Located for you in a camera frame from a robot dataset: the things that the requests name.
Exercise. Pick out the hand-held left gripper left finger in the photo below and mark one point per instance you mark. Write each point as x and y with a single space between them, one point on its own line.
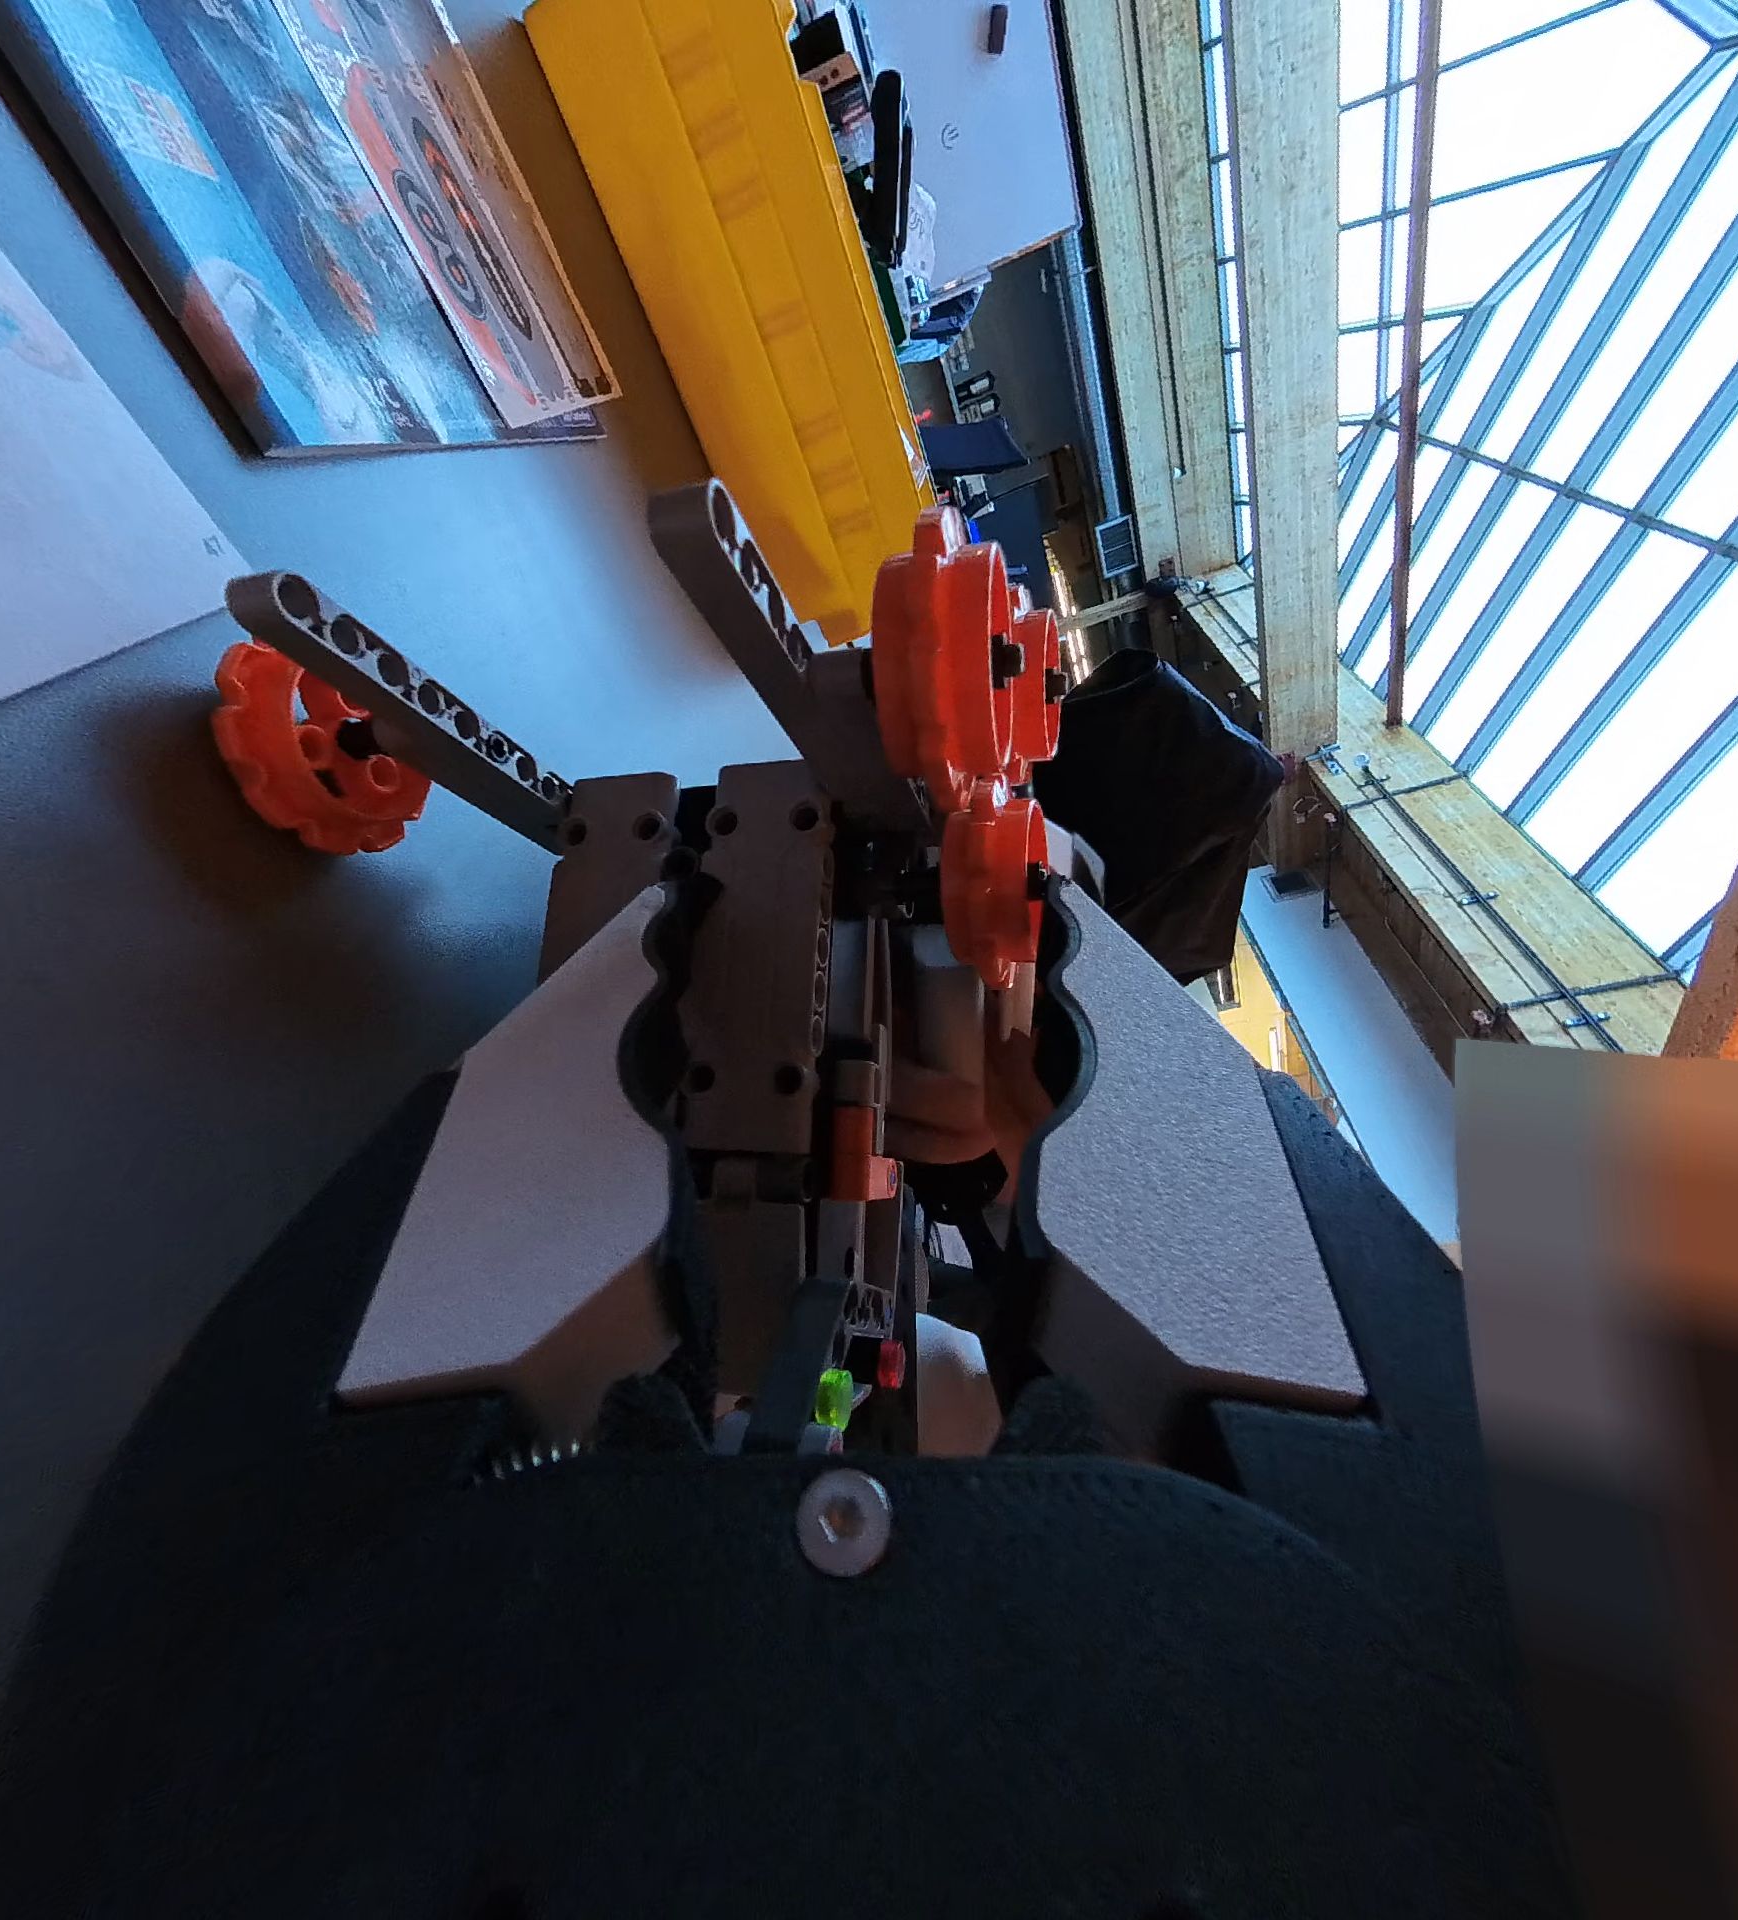
525 1186

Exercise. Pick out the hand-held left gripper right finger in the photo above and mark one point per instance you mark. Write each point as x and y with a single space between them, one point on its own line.
1184 1186

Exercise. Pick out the grey orange brick robot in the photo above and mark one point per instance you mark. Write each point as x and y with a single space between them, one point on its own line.
764 929

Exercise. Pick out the blue robot kit manual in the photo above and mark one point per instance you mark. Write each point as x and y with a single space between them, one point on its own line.
208 225

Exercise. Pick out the yellow plastic bin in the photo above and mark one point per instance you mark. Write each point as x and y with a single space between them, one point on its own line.
733 302

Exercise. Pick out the whiteboard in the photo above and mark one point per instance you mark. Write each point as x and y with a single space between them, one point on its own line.
990 152

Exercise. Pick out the grey desk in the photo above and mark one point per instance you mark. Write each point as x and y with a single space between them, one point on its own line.
89 975

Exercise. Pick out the white instruction booklet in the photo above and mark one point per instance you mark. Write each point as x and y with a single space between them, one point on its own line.
28 496

